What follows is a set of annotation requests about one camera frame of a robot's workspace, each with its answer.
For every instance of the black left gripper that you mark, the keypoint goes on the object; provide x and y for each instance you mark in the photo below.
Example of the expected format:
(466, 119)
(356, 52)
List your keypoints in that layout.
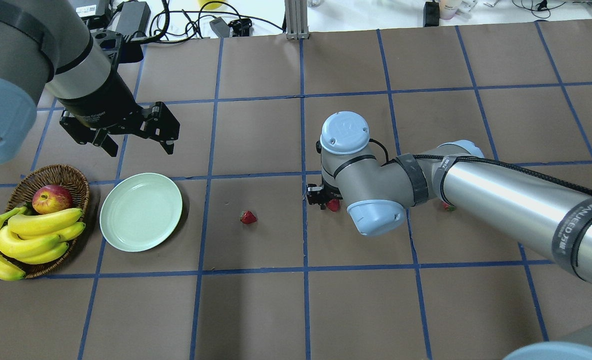
(106, 99)

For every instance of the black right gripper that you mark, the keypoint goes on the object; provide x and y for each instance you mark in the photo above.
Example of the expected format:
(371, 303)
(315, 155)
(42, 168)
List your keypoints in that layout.
(315, 194)

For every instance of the red strawberry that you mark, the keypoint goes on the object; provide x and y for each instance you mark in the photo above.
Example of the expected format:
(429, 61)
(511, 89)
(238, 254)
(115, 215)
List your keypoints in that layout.
(334, 205)
(247, 217)
(448, 207)

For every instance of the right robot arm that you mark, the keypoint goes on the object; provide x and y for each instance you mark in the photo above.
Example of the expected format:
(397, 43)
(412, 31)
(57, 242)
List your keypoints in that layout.
(552, 217)

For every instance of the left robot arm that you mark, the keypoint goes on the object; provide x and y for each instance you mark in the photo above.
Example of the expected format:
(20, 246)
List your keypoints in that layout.
(46, 46)

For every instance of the light green plate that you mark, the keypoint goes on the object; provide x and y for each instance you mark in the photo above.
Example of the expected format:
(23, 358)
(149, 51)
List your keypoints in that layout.
(141, 212)

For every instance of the red apple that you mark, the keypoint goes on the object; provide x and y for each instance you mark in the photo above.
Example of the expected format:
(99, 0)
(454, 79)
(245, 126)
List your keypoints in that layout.
(51, 198)

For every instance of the black power adapter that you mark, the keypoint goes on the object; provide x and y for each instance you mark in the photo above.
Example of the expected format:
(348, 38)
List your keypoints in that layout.
(131, 18)

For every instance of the yellow banana bunch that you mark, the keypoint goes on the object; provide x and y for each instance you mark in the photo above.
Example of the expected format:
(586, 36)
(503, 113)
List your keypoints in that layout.
(36, 240)

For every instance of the aluminium frame post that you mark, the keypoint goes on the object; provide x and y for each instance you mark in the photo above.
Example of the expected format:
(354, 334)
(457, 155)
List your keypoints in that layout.
(297, 25)

